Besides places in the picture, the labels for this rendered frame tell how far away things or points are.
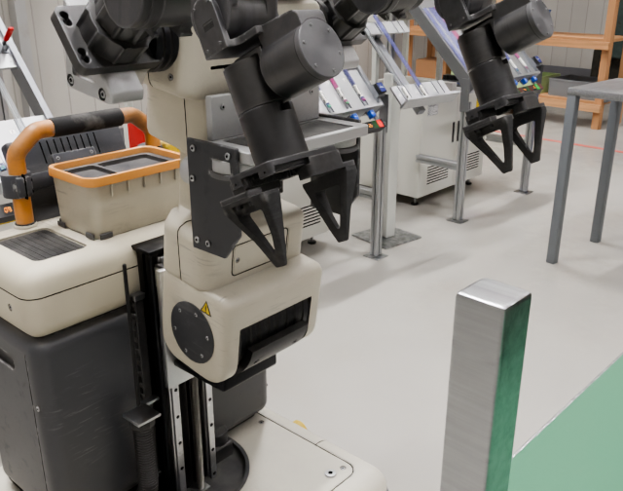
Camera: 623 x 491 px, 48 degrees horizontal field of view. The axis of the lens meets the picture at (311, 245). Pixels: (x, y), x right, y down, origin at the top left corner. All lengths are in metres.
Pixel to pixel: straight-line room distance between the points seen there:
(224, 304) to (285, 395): 1.27
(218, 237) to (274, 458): 0.72
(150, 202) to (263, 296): 0.35
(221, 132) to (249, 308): 0.27
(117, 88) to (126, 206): 0.44
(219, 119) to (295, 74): 0.33
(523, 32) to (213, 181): 0.46
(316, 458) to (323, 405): 0.68
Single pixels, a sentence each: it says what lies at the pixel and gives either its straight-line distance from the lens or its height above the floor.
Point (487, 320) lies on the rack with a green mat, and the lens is 0.37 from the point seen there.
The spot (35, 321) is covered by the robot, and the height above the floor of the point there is 0.73.
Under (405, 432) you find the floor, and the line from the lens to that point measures 2.16.
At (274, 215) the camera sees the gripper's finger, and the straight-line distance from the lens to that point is 0.67.
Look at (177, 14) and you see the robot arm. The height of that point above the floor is 1.21.
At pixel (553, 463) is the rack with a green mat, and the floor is 0.95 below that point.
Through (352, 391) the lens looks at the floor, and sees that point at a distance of 2.33.
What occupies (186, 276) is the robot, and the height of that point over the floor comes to 0.82.
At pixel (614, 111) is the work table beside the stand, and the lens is 3.64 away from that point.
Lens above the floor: 1.25
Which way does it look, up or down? 21 degrees down
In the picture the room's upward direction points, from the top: straight up
